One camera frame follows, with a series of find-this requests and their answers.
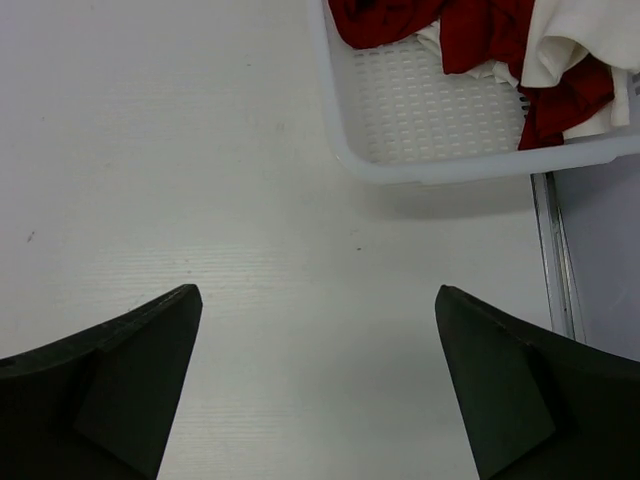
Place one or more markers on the white plastic laundry basket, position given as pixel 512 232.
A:
pixel 392 116

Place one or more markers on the aluminium table edge rail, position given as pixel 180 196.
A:
pixel 562 293

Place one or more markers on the red t-shirt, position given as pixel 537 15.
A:
pixel 473 33

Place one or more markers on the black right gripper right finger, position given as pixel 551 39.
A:
pixel 536 404

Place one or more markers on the white t-shirts pile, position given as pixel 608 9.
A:
pixel 561 33

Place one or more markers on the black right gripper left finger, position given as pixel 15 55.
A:
pixel 100 404

